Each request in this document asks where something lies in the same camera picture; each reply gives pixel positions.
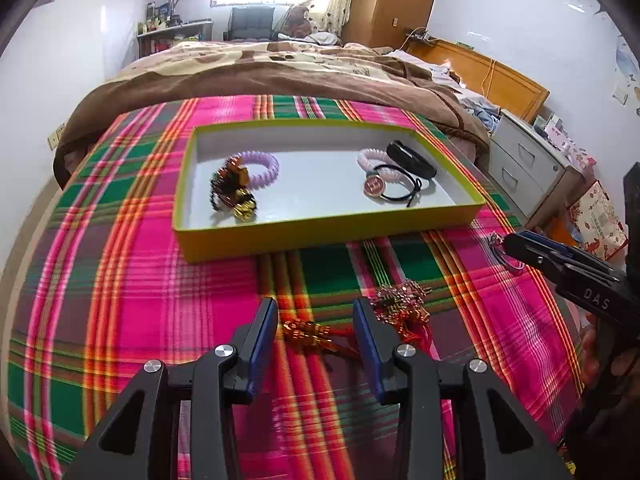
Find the wall outlet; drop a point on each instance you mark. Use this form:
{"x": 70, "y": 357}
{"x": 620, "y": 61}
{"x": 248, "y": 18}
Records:
{"x": 57, "y": 136}

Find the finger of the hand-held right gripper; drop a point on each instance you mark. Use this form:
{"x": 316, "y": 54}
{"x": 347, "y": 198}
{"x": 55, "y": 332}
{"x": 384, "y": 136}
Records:
{"x": 535, "y": 262}
{"x": 550, "y": 246}

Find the power strip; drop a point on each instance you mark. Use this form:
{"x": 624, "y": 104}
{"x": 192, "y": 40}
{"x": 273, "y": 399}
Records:
{"x": 417, "y": 36}

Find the pink white patterned box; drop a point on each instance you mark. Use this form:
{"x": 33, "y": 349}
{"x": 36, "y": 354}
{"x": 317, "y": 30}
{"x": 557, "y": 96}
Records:
{"x": 560, "y": 140}

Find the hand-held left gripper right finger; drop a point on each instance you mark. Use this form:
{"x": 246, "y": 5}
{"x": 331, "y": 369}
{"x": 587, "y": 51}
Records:
{"x": 367, "y": 350}

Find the red print paper bag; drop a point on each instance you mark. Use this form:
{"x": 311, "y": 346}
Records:
{"x": 595, "y": 220}

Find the shelf with bottles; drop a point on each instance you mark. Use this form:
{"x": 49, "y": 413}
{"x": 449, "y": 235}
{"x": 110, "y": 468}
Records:
{"x": 175, "y": 35}

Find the brown printed blanket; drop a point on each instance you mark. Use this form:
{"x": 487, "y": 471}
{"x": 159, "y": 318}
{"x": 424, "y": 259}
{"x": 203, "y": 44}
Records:
{"x": 250, "y": 70}

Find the pink green plaid cloth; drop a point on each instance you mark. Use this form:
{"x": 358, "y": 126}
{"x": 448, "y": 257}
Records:
{"x": 150, "y": 310}

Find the large white pillow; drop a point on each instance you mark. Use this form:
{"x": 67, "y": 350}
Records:
{"x": 415, "y": 60}

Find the grey armchair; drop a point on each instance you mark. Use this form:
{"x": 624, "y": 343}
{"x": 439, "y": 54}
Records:
{"x": 250, "y": 22}

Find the person's right hand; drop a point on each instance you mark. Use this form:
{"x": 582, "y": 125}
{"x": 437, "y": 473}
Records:
{"x": 591, "y": 355}

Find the wooden wardrobe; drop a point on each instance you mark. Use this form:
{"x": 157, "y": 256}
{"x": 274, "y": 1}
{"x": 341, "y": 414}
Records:
{"x": 395, "y": 0}

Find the white drawer nightstand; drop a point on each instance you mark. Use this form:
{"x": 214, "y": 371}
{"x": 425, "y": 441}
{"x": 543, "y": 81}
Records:
{"x": 525, "y": 160}

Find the black smart wristband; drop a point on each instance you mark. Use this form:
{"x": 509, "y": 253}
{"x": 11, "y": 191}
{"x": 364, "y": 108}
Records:
{"x": 422, "y": 167}

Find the brown teddy bear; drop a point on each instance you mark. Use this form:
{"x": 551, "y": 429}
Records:
{"x": 299, "y": 22}

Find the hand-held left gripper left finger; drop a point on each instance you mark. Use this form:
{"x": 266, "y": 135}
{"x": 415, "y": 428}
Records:
{"x": 262, "y": 342}

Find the blue crumpled clothes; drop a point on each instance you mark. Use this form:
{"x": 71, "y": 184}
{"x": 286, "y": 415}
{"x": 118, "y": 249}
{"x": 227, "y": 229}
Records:
{"x": 482, "y": 115}

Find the small white pillow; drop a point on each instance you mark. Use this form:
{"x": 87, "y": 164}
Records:
{"x": 320, "y": 38}

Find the yellow-green cardboard box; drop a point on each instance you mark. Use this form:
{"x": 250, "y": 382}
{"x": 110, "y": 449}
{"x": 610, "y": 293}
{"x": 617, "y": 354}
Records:
{"x": 300, "y": 240}

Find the patterned curtain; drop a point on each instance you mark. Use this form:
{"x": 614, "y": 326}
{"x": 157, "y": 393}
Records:
{"x": 340, "y": 0}

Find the wooden bed headboard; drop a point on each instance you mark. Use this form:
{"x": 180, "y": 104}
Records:
{"x": 510, "y": 85}

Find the wall light switch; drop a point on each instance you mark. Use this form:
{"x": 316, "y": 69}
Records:
{"x": 621, "y": 95}

